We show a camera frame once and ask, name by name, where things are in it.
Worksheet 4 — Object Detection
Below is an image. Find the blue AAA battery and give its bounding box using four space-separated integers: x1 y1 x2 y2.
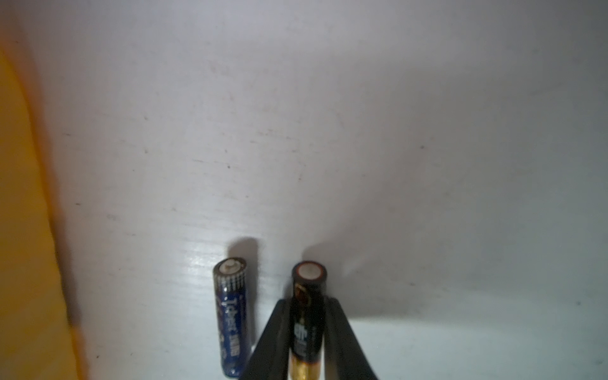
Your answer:
213 257 252 379

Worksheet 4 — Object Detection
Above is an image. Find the black gold AAA battery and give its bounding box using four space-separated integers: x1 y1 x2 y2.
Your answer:
289 261 327 379

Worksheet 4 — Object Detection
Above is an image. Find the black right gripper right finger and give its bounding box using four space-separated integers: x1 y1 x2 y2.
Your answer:
324 297 378 380

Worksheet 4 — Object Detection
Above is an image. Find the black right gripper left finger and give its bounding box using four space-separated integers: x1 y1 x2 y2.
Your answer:
240 299 291 380

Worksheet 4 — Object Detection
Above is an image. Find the yellow plastic storage box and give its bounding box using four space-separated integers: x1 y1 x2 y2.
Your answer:
1 47 88 379

